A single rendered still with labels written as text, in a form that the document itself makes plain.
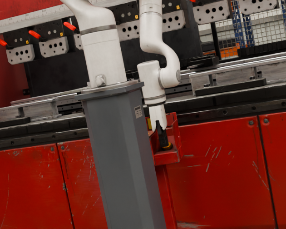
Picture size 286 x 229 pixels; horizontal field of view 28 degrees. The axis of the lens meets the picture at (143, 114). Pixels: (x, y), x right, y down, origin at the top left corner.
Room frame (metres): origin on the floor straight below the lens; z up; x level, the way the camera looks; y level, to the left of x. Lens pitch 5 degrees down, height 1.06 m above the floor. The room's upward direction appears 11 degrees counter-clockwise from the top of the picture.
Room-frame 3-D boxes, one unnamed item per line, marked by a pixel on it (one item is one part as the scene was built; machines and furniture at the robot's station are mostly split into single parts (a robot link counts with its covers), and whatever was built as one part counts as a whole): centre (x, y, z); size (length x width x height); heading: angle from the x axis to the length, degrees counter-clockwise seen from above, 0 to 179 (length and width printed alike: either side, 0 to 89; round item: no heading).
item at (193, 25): (3.27, 0.14, 1.12); 1.13 x 0.02 x 0.44; 65
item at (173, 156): (2.26, -0.02, 0.75); 0.20 x 0.16 x 0.18; 78
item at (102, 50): (1.87, 0.09, 1.09); 0.19 x 0.19 x 0.18
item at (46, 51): (2.80, 0.35, 1.26); 0.15 x 0.09 x 0.17; 65
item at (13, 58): (2.89, 0.53, 1.26); 0.15 x 0.09 x 0.17; 65
